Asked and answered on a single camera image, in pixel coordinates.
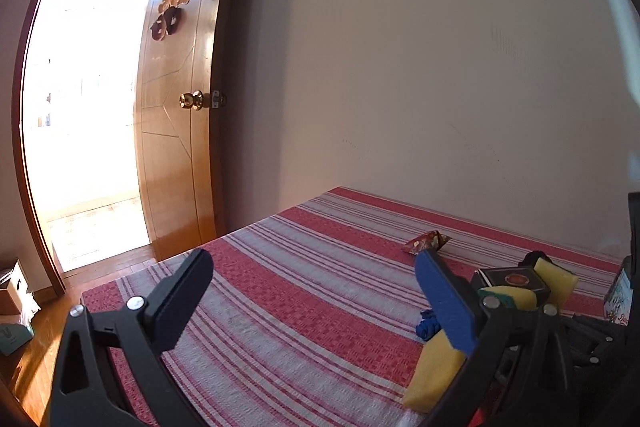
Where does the teal plastic object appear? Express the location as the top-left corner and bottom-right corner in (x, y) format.
(0, 324), (35, 356)

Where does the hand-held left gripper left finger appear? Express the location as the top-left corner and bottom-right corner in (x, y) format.
(49, 248), (215, 427)

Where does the wooden door frame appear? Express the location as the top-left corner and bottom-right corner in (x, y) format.
(11, 0), (201, 298)

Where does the cardboard box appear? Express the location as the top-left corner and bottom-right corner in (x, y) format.
(0, 258), (36, 315)

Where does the red gold candy wrapper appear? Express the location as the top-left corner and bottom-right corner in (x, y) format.
(401, 230), (452, 254)

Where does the black cube box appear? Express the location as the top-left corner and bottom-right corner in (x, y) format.
(472, 266), (551, 304)

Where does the black yarn ball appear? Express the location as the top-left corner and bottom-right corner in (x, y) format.
(517, 251), (551, 269)

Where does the blue yarn ball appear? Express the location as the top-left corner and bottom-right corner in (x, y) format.
(414, 308), (444, 342)

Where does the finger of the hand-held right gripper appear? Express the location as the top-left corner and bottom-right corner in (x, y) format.
(560, 313), (632, 370)

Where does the desktop with red striped cloth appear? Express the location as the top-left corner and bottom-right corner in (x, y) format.
(80, 186), (626, 427)

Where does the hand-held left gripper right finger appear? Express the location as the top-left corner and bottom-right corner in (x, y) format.
(415, 248), (583, 427)

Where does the yellow sponge dark scouring pad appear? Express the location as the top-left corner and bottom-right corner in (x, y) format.
(477, 286), (551, 311)
(402, 329), (468, 410)
(532, 257), (579, 309)

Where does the carved wooden door ornament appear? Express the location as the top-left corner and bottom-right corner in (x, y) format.
(149, 0), (192, 42)

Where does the wooden door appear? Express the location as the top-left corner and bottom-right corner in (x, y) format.
(135, 0), (251, 263)

